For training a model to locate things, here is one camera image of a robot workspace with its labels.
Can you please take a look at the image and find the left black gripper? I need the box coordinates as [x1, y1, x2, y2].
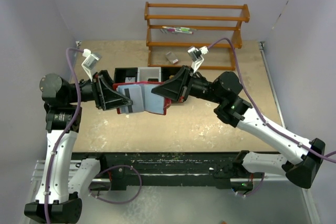
[66, 69, 133, 110]

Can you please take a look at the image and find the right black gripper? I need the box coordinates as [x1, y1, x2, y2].
[152, 65, 224, 104]

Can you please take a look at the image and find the red leather card holder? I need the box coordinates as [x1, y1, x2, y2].
[112, 81, 173, 116]

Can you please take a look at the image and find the black and white organiser tray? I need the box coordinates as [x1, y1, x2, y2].
[113, 66, 186, 104]

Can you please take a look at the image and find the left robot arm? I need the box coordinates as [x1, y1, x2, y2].
[24, 70, 132, 223]

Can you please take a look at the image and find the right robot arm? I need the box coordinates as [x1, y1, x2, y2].
[152, 66, 325, 189]

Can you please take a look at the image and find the grey card in tray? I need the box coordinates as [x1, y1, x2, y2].
[125, 77, 136, 83]

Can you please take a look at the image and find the small grey box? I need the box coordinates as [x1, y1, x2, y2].
[165, 51, 179, 65]

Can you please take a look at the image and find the bundle of coloured pens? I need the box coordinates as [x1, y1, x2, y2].
[160, 26, 196, 35]

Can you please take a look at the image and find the wooden three-tier shelf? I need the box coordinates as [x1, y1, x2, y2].
[144, 2, 250, 70]

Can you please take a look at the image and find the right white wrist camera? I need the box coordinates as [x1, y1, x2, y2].
[187, 46, 208, 73]

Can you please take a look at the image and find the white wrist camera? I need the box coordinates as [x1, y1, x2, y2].
[187, 46, 208, 73]
[81, 49, 102, 81]

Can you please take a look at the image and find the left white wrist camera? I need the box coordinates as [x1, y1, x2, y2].
[81, 49, 102, 81]

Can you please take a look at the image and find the aluminium frame rail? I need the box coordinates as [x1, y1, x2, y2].
[33, 161, 288, 184]

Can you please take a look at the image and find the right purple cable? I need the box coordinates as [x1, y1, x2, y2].
[207, 37, 336, 198]

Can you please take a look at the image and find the purple cable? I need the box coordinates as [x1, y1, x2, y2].
[43, 47, 142, 224]
[207, 37, 336, 198]

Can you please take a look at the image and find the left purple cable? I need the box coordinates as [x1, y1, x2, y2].
[43, 47, 142, 224]

